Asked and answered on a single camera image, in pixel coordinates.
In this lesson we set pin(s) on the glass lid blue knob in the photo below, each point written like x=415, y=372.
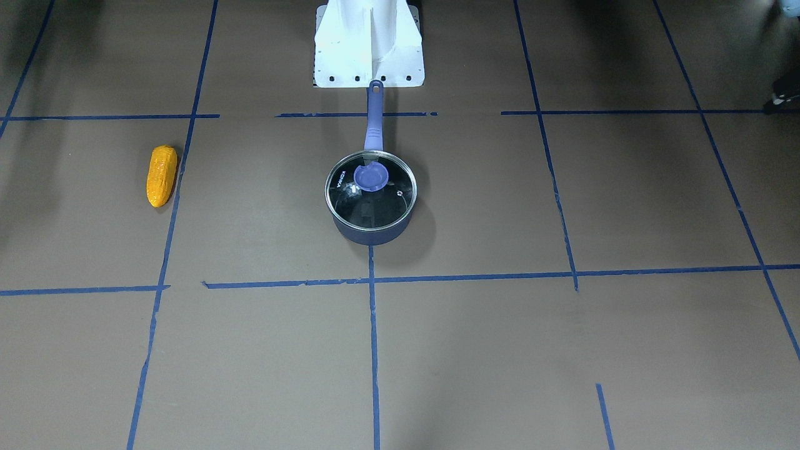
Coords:
x=371, y=191

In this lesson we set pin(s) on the yellow corn cob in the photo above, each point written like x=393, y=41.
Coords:
x=161, y=175

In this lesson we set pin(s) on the dark blue saucepan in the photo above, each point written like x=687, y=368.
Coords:
x=373, y=140

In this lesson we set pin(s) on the white pedestal column base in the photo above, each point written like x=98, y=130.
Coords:
x=357, y=42

